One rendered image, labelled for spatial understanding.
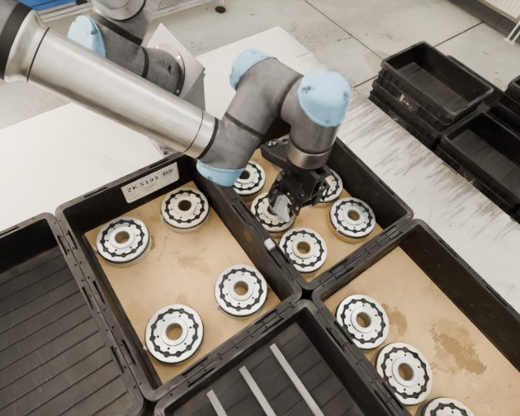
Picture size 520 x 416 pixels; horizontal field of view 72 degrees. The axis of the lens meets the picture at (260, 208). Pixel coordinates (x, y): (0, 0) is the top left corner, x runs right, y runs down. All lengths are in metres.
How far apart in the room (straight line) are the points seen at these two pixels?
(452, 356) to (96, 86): 0.77
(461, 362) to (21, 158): 1.18
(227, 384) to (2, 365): 0.39
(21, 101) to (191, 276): 1.95
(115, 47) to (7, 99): 1.73
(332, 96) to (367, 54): 2.38
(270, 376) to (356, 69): 2.30
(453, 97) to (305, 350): 1.46
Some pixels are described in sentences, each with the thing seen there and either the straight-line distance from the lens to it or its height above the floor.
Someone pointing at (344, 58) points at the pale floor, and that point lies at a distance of 2.79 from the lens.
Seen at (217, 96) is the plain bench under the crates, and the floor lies 0.70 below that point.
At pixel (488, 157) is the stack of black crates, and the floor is 0.38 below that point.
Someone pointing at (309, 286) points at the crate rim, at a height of 0.93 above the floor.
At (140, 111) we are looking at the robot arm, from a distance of 0.54.
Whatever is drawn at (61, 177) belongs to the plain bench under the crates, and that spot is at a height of 0.70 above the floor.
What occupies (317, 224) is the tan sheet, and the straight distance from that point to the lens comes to 0.83.
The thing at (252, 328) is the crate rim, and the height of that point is 0.93.
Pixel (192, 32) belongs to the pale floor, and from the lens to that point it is 2.84.
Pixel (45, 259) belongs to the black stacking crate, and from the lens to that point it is 0.85.
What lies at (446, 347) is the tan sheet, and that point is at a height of 0.83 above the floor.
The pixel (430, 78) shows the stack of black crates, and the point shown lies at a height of 0.49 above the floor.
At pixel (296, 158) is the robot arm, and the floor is 1.08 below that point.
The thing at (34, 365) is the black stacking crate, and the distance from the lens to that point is 0.78.
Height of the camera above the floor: 1.53
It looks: 58 degrees down
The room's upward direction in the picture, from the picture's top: 9 degrees clockwise
